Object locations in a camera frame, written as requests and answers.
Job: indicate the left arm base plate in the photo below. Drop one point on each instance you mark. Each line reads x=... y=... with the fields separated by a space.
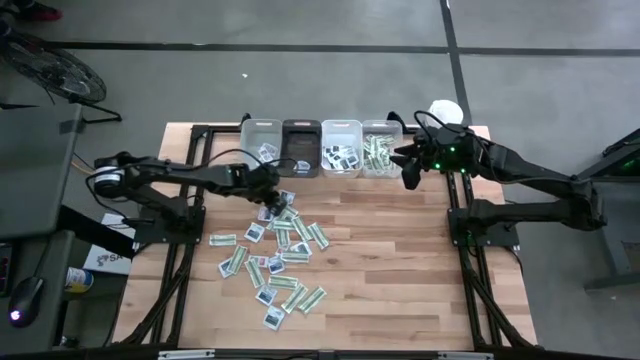
x=150 y=235

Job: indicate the white printed cardboard box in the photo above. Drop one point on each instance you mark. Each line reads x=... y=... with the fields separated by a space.
x=107 y=260

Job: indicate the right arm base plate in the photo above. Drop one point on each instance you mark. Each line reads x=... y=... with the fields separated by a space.
x=500 y=237

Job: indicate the light grey plastic bin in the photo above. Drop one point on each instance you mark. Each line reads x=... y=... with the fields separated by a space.
x=252 y=135

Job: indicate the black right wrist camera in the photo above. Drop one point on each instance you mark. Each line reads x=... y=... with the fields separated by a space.
x=411 y=175

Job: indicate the disinfecting wipes canister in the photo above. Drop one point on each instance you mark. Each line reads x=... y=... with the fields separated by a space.
x=445 y=110

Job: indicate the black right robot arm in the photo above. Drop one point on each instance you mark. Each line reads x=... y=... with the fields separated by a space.
x=540 y=190

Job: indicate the grey metal side table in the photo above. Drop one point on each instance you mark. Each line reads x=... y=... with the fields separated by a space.
x=615 y=240

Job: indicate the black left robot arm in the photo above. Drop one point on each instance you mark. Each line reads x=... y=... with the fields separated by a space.
x=150 y=175

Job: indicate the white and blue can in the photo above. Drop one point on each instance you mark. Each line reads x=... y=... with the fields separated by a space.
x=79 y=280

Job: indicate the clear plastic bin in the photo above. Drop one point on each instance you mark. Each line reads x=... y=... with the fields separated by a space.
x=382 y=127

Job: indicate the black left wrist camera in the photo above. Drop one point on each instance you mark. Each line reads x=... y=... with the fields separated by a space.
x=276 y=206

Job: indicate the dark grey plastic bin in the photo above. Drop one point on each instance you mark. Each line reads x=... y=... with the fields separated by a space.
x=302 y=142

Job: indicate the black desk support beam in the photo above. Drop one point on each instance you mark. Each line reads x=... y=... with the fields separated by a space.
x=95 y=232

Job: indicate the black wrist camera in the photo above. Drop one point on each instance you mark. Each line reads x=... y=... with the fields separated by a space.
x=276 y=206
x=411 y=175

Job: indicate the white packet red print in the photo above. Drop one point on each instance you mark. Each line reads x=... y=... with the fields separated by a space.
x=266 y=157
x=258 y=260
x=270 y=148

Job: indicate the dark keyboard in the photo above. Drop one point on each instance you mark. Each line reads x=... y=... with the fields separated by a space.
x=5 y=270

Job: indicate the black computer mouse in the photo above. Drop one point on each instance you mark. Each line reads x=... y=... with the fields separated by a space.
x=27 y=297

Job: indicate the black floor fan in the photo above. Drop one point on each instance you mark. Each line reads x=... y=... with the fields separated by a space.
x=55 y=70

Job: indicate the white plastic bin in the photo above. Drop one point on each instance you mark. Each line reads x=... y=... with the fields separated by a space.
x=342 y=131

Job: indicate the grey desk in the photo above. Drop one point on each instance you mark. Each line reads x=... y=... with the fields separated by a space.
x=35 y=165
x=45 y=340

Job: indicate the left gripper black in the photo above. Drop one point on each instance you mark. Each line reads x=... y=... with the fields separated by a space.
x=262 y=180

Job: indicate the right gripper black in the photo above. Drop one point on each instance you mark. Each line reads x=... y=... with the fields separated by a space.
x=450 y=150

